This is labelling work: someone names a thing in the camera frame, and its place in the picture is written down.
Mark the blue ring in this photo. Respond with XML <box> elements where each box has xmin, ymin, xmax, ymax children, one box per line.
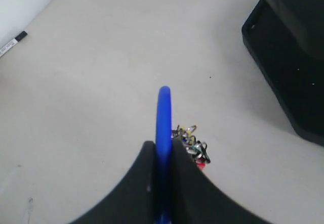
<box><xmin>155</xmin><ymin>86</ymin><xmax>172</xmax><ymax>223</ymax></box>

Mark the black white marker pen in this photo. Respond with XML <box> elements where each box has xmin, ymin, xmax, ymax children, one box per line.
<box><xmin>0</xmin><ymin>31</ymin><xmax>28</xmax><ymax>57</ymax></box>

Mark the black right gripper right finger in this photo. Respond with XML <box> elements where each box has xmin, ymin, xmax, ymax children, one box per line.
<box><xmin>171</xmin><ymin>139</ymin><xmax>269</xmax><ymax>224</ymax></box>

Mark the bunch of colourful key tags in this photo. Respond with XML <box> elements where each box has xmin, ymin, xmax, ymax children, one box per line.
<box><xmin>172</xmin><ymin>125</ymin><xmax>211</xmax><ymax>170</ymax></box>

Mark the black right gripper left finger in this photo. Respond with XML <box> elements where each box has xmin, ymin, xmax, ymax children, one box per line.
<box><xmin>72</xmin><ymin>141</ymin><xmax>156</xmax><ymax>224</ymax></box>

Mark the black two-tier corner rack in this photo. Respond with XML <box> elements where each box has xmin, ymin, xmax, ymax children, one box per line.
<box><xmin>241</xmin><ymin>0</ymin><xmax>323</xmax><ymax>145</ymax></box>

